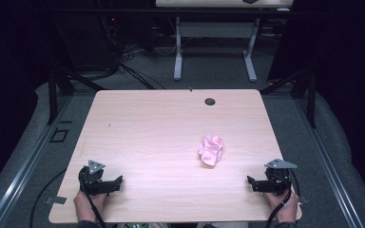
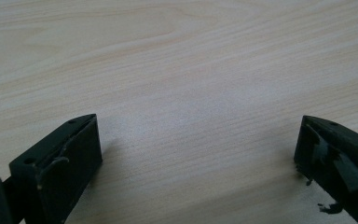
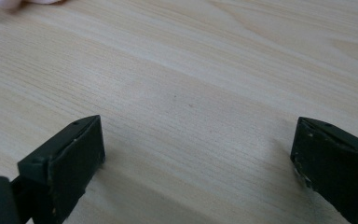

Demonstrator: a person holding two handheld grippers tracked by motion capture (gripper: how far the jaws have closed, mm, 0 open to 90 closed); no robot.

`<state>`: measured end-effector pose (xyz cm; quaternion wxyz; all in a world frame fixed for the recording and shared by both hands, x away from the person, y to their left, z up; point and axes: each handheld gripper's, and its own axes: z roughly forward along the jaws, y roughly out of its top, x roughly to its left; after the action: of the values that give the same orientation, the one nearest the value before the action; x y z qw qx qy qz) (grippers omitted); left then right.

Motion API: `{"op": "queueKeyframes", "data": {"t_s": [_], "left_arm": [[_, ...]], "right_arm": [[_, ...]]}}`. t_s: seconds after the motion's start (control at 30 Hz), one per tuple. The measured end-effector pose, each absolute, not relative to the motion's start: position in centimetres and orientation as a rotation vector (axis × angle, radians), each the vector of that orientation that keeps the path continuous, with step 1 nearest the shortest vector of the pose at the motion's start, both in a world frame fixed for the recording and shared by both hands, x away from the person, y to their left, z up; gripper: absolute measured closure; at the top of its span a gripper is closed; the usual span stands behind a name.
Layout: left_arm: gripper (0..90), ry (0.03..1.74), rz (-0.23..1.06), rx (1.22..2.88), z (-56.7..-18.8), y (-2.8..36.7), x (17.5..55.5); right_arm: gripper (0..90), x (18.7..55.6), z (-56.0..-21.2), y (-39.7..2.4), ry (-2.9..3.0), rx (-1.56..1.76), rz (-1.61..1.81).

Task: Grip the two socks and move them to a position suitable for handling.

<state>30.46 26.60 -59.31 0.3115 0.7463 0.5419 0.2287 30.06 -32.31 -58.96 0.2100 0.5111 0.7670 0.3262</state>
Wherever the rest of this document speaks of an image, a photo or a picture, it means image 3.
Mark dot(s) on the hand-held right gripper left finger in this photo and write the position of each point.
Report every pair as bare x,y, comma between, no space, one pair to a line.
66,165

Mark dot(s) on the pale pink cloth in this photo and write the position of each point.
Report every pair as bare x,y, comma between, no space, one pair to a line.
9,2

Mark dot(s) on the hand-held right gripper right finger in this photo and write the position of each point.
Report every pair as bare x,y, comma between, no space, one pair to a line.
338,165

